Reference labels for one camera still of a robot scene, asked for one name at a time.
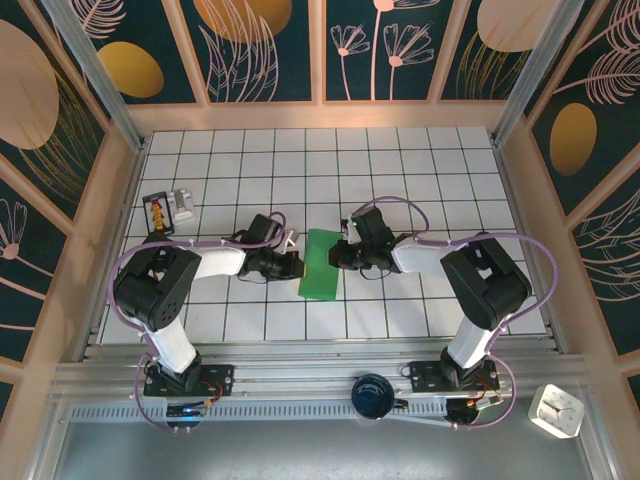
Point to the green cloth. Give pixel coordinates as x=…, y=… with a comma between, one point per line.
x=320, y=270

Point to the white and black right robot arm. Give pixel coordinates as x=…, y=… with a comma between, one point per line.
x=485, y=280

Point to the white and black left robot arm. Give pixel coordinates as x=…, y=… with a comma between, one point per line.
x=220, y=262

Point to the white square clock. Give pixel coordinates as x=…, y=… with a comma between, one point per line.
x=556, y=411

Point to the white plastic holder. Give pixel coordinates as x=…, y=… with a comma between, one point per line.
x=182, y=205

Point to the black box with orange screws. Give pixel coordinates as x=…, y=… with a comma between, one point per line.
x=159, y=215

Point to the dark blue cup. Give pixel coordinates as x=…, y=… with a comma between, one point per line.
x=372, y=397

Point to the small circuit board with LED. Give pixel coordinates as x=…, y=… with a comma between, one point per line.
x=470, y=407
x=187, y=411

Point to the aluminium front rail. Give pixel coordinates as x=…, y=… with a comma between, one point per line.
x=310, y=372

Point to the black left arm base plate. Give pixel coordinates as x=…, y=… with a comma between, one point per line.
x=220, y=377

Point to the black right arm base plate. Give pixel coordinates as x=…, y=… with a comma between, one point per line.
x=425, y=375

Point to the aluminium side rail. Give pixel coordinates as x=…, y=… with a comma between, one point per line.
x=132, y=190
x=514, y=200

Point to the aluminium corner post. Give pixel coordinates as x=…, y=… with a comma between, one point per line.
x=547, y=65
x=92, y=65

